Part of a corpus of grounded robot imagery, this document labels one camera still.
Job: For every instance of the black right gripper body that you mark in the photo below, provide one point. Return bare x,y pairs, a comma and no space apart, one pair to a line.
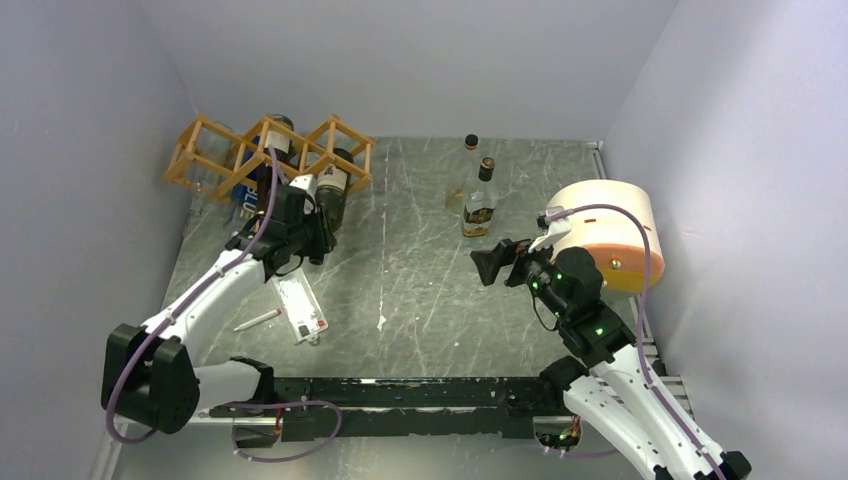
530,268

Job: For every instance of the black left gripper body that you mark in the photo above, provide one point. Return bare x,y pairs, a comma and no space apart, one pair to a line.
310,236

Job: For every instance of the dark green wine bottle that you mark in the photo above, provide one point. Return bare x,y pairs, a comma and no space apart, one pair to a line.
332,191

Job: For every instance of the clear whisky bottle black label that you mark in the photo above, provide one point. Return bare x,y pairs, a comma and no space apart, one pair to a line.
480,199

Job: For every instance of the clear round glass bottle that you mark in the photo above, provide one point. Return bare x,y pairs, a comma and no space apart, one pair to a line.
458,171

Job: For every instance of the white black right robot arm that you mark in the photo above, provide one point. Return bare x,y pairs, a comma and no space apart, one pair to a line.
606,380

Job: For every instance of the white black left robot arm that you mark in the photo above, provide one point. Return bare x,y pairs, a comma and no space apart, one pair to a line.
149,375

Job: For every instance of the blue labelled clear bottle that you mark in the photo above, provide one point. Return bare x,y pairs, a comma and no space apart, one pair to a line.
243,203

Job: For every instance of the wooden wine rack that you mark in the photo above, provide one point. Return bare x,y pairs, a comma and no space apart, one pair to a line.
333,142

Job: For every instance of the clear plastic blister package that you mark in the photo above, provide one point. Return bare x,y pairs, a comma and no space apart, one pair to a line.
301,308

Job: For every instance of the white pink marker pen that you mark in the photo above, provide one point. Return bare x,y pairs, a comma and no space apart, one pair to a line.
258,320

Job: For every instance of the cream orange cylindrical drawer box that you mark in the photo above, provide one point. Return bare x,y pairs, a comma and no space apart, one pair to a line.
610,237

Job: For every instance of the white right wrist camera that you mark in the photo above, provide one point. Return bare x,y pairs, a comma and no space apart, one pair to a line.
554,224

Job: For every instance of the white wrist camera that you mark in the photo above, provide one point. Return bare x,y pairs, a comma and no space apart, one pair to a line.
308,184
554,224

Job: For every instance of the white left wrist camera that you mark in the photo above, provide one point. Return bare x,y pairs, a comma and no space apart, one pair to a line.
308,184

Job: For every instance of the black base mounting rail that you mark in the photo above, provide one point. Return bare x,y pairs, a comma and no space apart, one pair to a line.
309,408

